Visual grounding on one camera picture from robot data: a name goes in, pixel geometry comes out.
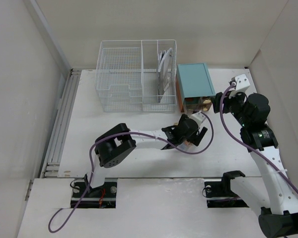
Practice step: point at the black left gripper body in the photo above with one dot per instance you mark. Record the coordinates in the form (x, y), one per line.
(181, 141)

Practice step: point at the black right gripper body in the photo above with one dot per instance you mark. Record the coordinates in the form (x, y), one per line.
(235, 105)

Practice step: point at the clear jar of paperclips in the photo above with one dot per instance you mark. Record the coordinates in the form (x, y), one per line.
(186, 146)

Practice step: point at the transparent brown drawer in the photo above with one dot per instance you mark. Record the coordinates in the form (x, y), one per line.
(191, 104)

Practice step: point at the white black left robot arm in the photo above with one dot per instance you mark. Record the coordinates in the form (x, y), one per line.
(111, 148)

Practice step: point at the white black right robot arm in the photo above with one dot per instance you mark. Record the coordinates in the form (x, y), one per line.
(278, 211)

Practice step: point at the teal orange drawer cabinet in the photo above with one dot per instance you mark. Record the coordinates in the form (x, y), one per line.
(194, 80)

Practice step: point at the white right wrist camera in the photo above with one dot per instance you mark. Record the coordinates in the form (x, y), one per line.
(241, 84)

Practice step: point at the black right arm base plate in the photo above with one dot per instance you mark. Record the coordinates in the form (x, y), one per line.
(219, 195)

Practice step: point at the white wire mesh basket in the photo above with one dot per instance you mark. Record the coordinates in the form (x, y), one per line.
(126, 75)

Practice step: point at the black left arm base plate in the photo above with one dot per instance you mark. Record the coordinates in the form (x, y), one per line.
(103, 197)

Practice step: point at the aluminium frame rail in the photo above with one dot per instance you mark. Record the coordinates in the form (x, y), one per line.
(52, 157)

